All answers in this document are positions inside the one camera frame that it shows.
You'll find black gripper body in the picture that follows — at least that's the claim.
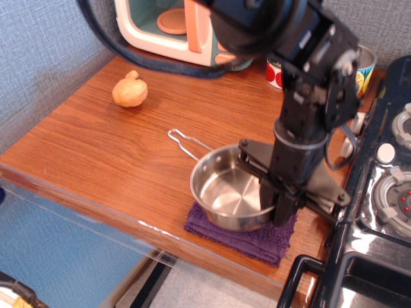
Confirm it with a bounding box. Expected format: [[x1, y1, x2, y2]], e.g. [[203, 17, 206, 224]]
[[237, 136, 350, 221]]

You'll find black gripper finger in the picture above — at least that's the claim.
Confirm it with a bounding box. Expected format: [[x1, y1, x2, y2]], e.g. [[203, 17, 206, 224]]
[[259, 178, 283, 211], [274, 193, 305, 227]]

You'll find small metal pot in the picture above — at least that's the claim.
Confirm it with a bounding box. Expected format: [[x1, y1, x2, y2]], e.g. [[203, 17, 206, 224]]
[[168, 128, 274, 232]]

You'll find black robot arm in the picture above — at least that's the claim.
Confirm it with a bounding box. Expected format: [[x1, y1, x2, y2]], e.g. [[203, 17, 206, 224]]
[[202, 1, 361, 227]]

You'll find purple folded cloth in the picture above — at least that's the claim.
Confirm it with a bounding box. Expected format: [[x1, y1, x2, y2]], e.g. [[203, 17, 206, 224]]
[[184, 202, 297, 268]]

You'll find black toy stove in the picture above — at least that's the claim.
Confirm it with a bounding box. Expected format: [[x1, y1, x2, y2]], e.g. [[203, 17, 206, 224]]
[[278, 56, 410, 307]]

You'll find tomato sauce can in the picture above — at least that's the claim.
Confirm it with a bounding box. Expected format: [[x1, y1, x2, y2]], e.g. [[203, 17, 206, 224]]
[[266, 58, 283, 89]]

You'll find pineapple slices can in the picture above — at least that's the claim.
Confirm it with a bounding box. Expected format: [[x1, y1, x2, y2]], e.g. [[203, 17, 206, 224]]
[[356, 45, 377, 98]]

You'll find orange toy fruit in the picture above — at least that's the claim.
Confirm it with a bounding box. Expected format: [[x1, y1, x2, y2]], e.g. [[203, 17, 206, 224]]
[[112, 70, 148, 108]]

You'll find toy microwave oven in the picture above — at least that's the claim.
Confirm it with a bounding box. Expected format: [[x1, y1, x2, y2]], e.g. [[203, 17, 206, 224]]
[[114, 0, 235, 67]]

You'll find orange microwave plate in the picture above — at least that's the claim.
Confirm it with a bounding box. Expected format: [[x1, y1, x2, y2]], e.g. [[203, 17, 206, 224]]
[[157, 8, 186, 35]]

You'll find black braided cable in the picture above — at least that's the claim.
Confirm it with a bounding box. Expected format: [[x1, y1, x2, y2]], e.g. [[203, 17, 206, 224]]
[[76, 0, 245, 80]]

